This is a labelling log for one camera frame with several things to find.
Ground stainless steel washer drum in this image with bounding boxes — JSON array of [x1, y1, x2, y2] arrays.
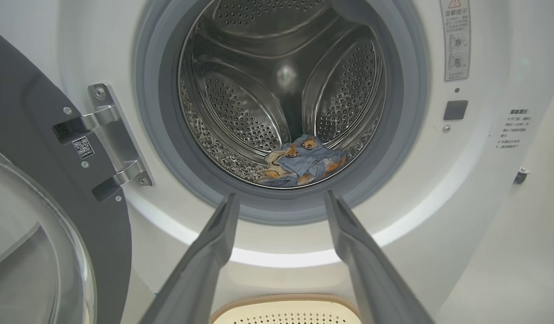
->
[[178, 0, 388, 189]]

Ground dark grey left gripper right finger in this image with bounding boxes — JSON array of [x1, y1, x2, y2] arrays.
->
[[324, 190, 435, 324]]

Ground grey washing machine door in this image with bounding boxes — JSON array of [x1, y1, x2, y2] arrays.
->
[[0, 26, 132, 324]]

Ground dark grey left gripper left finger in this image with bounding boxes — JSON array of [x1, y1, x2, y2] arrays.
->
[[140, 193, 239, 324]]

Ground tall warning sticker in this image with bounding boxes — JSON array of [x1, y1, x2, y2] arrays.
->
[[440, 0, 471, 82]]

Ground black door latch socket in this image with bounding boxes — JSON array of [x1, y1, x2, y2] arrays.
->
[[443, 100, 469, 121]]

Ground silver door hinge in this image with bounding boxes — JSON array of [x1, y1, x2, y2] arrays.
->
[[52, 82, 154, 202]]

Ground white front-load washing machine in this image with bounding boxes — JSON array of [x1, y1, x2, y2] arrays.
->
[[0, 0, 554, 318]]

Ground small QR code sticker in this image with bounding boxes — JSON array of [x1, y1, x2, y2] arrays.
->
[[72, 136, 95, 159]]

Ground blue bear-print garment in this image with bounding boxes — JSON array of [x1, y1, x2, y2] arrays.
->
[[277, 134, 348, 180], [257, 153, 304, 188]]

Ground small printed text label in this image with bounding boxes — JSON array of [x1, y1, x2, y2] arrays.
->
[[495, 108, 530, 150]]

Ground white perforated laundry basket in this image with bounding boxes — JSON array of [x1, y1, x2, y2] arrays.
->
[[209, 293, 363, 324]]

